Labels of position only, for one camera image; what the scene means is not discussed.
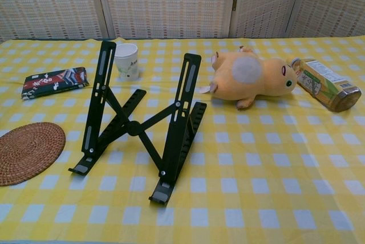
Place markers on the black folding laptop stand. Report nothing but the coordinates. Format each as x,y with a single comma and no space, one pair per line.
132,128

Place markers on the white paper cup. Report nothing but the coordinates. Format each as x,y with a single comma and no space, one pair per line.
128,61

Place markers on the yellow plush toy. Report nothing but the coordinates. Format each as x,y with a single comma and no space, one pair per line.
256,84

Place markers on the woven folding screen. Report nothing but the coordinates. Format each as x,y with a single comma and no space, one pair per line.
165,4

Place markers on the brass screen hinge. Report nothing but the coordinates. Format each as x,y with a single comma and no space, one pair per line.
235,3

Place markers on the black red snack packet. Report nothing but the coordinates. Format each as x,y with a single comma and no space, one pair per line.
54,83

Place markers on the green label tea bottle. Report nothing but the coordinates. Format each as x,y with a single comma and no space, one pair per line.
322,84

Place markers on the round woven rattan coaster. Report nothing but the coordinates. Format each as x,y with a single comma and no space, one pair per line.
28,152

